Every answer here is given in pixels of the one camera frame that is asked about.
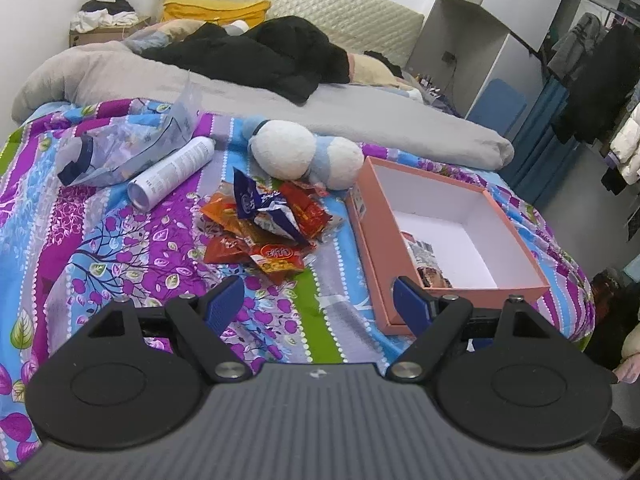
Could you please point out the orange snack packet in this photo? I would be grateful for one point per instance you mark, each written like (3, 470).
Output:
(221, 209)

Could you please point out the red foil snack packet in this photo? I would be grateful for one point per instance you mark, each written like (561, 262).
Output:
(310, 216)

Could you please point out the beige pillow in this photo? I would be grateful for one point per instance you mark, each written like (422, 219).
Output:
(368, 71)

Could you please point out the blue white snack bag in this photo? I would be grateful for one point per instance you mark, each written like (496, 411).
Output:
(268, 210)

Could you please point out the grey duvet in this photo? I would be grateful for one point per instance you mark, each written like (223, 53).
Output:
(103, 72)

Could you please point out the colourful floral bed sheet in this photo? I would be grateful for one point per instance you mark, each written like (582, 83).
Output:
(66, 251)

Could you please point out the blue cushion board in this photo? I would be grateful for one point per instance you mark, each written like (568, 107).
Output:
(499, 107)

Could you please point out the white spray can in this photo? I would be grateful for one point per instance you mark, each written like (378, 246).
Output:
(148, 189)

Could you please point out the grey wardrobe cabinet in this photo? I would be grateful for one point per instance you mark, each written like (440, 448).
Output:
(466, 44)

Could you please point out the translucent blue plastic bag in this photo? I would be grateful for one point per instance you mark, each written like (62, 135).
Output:
(121, 150)

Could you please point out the black jacket on bed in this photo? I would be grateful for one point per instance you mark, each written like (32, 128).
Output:
(288, 56)

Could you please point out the white label snack packet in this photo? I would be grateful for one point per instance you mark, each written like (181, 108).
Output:
(423, 258)

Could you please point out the yellow pillow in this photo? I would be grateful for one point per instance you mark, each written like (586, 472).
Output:
(220, 12)

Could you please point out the pink cardboard box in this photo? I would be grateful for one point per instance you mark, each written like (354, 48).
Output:
(475, 244)

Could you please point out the wooden nightstand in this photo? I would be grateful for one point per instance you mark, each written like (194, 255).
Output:
(106, 34)

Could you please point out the person's right hand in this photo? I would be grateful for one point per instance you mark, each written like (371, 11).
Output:
(629, 369)

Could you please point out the clothes pile on nightstand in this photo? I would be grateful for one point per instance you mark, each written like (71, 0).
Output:
(95, 14)

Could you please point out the white blue plush toy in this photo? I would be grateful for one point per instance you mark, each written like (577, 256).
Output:
(291, 152)

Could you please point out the blue curtain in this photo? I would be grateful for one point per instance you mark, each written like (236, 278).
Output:
(541, 161)

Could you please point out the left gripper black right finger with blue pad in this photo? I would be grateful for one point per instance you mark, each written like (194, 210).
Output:
(505, 376)

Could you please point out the hanging dark clothes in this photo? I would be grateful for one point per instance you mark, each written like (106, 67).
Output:
(599, 66)

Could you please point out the dark red snack packet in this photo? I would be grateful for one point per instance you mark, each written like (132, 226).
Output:
(278, 262)

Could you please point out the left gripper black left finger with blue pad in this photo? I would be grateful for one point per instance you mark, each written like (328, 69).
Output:
(132, 375)

